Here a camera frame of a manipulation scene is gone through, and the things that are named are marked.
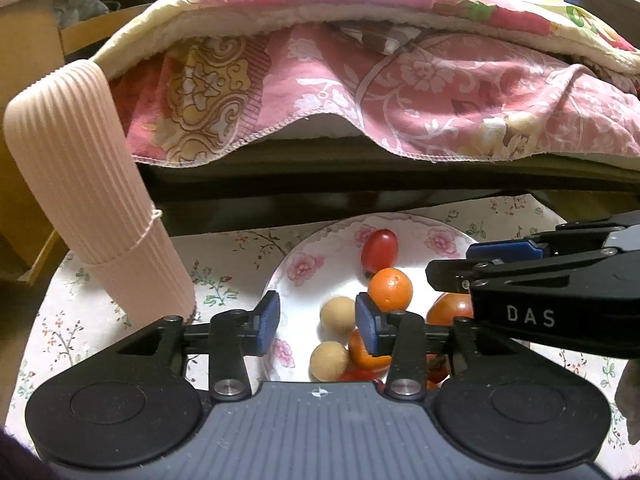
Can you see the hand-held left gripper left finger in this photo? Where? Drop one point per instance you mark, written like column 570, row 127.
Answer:
column 267, row 322

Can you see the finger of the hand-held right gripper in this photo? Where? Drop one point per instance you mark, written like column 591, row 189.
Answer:
column 450, row 275
column 505, row 250

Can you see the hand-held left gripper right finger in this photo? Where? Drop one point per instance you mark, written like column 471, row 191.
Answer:
column 366, row 325

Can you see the tan longan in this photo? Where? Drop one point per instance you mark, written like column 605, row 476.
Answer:
column 329, row 361
column 337, row 316

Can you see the large orange-red tomato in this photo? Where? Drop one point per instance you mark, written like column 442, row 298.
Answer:
column 450, row 310

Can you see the orange mandarin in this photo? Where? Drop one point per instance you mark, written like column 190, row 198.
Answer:
column 367, row 355
column 392, row 289

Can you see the red plum tomato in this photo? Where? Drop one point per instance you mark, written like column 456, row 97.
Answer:
column 361, row 375

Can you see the white floral rimmed plate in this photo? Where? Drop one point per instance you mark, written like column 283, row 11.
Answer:
column 310, row 270

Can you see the oblong red cherry tomato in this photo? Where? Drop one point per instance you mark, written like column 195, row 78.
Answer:
column 380, row 251

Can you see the small round cherry tomato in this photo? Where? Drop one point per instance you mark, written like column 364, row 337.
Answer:
column 437, row 369

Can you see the pink patterned bed sheet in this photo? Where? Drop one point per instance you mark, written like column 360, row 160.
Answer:
column 375, row 90

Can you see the beige ribbed rolled mat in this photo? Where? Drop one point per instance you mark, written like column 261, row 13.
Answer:
column 90, row 185

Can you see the grey cloth bundle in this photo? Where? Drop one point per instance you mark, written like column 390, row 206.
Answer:
column 80, row 10

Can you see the wooden cabinet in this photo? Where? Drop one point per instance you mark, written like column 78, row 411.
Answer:
column 30, row 25

